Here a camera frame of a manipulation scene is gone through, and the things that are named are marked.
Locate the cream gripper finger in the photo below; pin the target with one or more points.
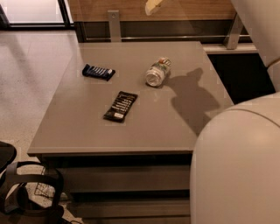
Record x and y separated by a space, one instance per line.
152 6

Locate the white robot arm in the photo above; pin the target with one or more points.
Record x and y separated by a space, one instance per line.
235 168

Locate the blue snack bar wrapper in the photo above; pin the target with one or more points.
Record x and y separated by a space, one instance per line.
98 72

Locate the right metal bracket post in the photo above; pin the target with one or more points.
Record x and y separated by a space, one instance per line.
232 39

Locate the grey drawer cabinet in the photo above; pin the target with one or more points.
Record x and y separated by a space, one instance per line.
121 128

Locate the green 7up soda can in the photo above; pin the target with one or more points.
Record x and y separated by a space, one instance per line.
158 71

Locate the lower grey drawer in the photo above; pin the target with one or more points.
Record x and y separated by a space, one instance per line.
131 208

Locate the wire mesh basket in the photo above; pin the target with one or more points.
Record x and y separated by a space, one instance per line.
44 190

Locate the black office chair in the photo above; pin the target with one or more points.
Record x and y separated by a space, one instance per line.
15 205

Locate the upper grey drawer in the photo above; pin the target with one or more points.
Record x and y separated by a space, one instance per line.
126 179

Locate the grey drawer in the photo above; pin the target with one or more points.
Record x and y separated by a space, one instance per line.
131 208
126 179

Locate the horizontal metal rail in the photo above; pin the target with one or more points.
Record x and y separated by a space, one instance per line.
171 38

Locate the black snack bar wrapper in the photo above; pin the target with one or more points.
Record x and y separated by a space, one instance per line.
120 107

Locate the left metal bracket post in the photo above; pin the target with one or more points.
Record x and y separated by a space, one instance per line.
114 26

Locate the metal bracket post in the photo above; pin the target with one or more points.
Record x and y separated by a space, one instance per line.
232 39
114 26

